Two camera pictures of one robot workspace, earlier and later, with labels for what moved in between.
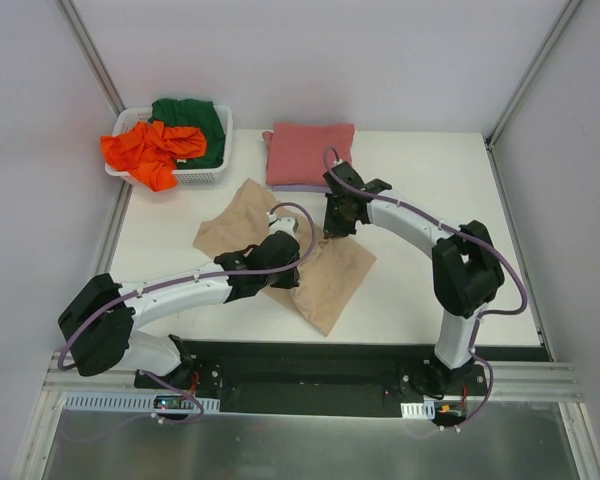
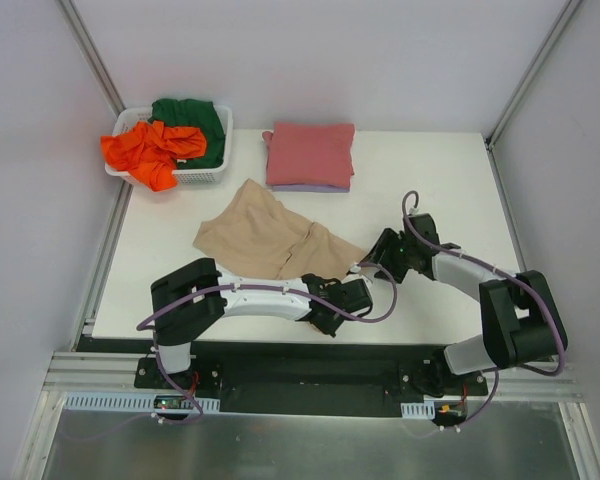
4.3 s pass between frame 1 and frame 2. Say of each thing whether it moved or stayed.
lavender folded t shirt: stayed
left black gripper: moved
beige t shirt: stayed
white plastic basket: stayed
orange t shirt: stayed
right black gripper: moved
